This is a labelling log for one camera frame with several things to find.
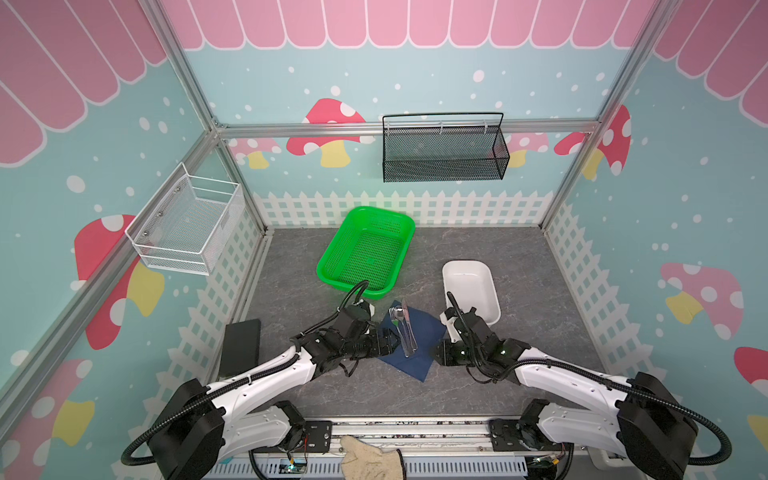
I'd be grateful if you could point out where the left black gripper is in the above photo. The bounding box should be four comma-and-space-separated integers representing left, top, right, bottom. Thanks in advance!
342, 328, 401, 361

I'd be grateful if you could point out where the dark blue paper napkin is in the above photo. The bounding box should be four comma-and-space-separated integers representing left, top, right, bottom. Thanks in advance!
380, 301, 446, 382

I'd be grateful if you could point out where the silver fork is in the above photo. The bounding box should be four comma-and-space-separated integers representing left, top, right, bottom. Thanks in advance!
391, 304, 418, 358

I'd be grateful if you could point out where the white plastic tub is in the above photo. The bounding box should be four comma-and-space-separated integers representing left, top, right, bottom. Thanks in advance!
442, 260, 501, 326

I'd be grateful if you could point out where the green plastic basket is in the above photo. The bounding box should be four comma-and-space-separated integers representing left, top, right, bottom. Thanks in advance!
316, 206, 416, 300

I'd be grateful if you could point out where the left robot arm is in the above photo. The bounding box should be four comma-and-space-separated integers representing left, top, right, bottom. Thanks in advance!
120, 325, 400, 479

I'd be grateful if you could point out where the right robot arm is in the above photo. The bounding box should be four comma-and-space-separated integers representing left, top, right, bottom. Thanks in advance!
433, 307, 733, 479

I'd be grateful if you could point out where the beige work glove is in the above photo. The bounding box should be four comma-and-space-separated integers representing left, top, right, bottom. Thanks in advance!
340, 436, 407, 480

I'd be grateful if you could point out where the black flat pad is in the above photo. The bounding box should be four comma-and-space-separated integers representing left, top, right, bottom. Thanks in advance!
218, 319, 261, 380

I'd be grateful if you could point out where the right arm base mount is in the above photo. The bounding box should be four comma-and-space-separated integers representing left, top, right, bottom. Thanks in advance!
488, 418, 567, 454

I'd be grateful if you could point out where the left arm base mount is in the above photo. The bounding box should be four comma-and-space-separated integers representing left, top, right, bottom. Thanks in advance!
248, 420, 333, 454

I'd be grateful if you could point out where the black mesh wall basket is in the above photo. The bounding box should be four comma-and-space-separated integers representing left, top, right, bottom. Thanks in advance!
381, 112, 511, 183

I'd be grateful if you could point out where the white wire wall basket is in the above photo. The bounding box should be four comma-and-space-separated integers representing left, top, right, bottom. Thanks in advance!
125, 164, 245, 276

